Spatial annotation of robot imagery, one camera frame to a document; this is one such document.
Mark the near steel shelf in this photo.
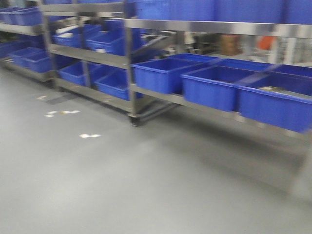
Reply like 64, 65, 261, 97
124, 0, 312, 171

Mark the far left steel shelf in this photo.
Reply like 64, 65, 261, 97
0, 6, 52, 82

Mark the blue bin near middle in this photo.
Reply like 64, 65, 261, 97
181, 66, 256, 112

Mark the blue bin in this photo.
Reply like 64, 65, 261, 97
181, 66, 256, 112
132, 58, 205, 94
234, 73, 312, 133

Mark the blue bin near left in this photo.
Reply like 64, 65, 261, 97
132, 58, 205, 94

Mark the blue bin near right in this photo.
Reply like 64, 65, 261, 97
234, 73, 312, 133

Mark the steel shelf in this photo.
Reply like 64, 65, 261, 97
0, 6, 52, 82
124, 0, 312, 171
39, 0, 175, 126

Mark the middle steel shelf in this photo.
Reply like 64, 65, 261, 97
39, 0, 175, 126

